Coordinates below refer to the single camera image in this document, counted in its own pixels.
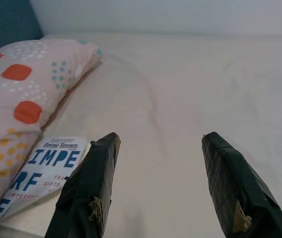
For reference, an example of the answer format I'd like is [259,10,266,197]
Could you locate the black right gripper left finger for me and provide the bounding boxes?
[45,132,121,238]

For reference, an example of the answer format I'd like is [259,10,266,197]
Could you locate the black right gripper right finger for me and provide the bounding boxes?
[201,131,282,238]

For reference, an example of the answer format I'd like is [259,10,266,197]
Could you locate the white book with blue letters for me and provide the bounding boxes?
[0,135,92,223]

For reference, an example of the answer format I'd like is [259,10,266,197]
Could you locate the pink patterned pillow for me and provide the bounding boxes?
[0,39,104,216]

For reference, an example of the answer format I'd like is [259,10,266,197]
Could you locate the teal upholstered headboard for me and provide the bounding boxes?
[0,0,44,57]

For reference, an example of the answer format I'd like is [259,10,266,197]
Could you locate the mattress with cream sheet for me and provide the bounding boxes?
[0,32,282,238]

